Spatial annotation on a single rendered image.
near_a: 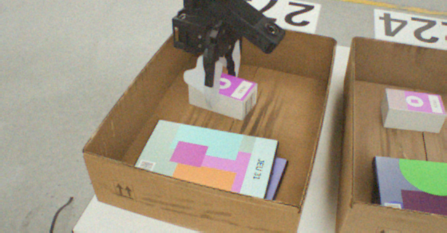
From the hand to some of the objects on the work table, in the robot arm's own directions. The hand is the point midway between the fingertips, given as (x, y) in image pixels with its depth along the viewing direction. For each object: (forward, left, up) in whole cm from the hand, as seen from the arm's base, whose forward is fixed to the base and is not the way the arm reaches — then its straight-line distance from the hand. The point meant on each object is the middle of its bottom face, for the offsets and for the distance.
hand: (224, 92), depth 72 cm
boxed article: (0, +32, -4) cm, 33 cm away
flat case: (+16, -1, -1) cm, 16 cm away
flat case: (+17, 0, -3) cm, 18 cm away
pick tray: (+9, +34, -4) cm, 35 cm away
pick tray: (+7, +2, -3) cm, 8 cm away
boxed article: (0, 0, -3) cm, 3 cm away
